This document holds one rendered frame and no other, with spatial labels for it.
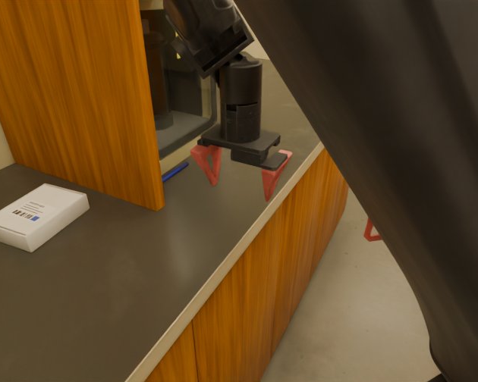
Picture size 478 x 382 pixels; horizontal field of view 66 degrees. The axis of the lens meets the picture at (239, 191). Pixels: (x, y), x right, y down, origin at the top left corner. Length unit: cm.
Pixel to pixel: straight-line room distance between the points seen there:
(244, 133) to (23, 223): 49
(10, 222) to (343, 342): 139
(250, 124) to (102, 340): 38
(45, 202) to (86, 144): 15
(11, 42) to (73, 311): 58
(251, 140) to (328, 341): 136
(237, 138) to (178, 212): 35
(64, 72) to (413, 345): 166
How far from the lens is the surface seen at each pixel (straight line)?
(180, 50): 47
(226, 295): 85
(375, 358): 178
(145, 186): 81
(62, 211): 83
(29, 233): 79
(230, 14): 43
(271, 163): 51
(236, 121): 50
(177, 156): 100
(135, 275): 69
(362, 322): 187
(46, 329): 66
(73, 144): 92
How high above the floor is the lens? 141
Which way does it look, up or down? 32 degrees down
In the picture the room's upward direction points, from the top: straight up
